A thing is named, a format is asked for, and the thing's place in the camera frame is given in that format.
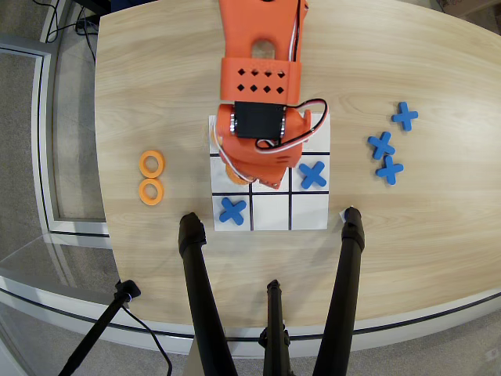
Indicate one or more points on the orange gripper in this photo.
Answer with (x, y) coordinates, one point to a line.
(261, 179)

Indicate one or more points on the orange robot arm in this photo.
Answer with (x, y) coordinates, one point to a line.
(258, 23)

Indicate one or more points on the brown cardboard box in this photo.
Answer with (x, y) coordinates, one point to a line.
(454, 4)

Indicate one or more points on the white tic-tac-toe board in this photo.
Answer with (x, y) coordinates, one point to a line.
(270, 211)

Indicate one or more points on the blue foam cross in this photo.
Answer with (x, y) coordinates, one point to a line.
(405, 116)
(389, 170)
(233, 211)
(313, 174)
(380, 145)

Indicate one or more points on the small white sticker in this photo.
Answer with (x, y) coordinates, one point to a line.
(342, 214)

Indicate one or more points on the short black tripod leg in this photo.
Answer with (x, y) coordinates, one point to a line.
(275, 333)

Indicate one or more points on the thin black stand pole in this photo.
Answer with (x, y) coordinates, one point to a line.
(98, 329)

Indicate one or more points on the dark furniture base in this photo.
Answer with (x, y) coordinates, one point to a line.
(98, 4)

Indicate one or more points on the grey metal floor frame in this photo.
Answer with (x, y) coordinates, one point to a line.
(41, 117)

